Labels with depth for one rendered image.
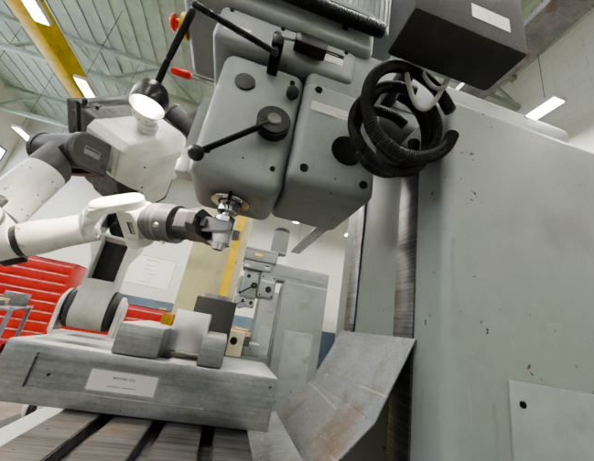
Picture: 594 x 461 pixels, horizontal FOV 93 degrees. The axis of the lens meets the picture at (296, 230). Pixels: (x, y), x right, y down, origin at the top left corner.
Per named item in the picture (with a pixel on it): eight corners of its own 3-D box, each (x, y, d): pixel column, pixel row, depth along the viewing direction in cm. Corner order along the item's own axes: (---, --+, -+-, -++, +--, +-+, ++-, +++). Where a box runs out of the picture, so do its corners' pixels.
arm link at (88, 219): (144, 198, 63) (70, 210, 57) (154, 233, 67) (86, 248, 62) (143, 189, 68) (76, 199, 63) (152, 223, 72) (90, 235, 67)
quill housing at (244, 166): (183, 166, 52) (226, 45, 63) (194, 207, 72) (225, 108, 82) (282, 193, 56) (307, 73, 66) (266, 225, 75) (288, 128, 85)
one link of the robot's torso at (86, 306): (61, 326, 102) (113, 212, 121) (115, 334, 107) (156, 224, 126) (47, 324, 89) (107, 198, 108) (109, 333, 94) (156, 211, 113)
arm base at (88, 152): (27, 175, 74) (21, 129, 72) (76, 176, 86) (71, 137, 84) (73, 176, 70) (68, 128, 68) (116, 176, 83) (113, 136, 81)
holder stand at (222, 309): (178, 362, 78) (198, 290, 85) (186, 353, 98) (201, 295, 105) (221, 369, 80) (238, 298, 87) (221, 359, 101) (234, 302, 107)
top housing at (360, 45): (178, -20, 61) (199, -64, 67) (191, 75, 86) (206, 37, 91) (374, 55, 70) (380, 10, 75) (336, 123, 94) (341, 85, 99)
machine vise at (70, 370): (-24, 400, 33) (23, 304, 37) (50, 375, 47) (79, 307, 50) (268, 434, 39) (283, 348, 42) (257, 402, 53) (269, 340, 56)
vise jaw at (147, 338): (109, 352, 37) (120, 321, 39) (140, 342, 51) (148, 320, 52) (156, 359, 38) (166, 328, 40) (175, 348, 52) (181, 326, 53)
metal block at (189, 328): (165, 348, 43) (177, 308, 45) (172, 345, 48) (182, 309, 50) (199, 354, 44) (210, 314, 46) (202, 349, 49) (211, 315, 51)
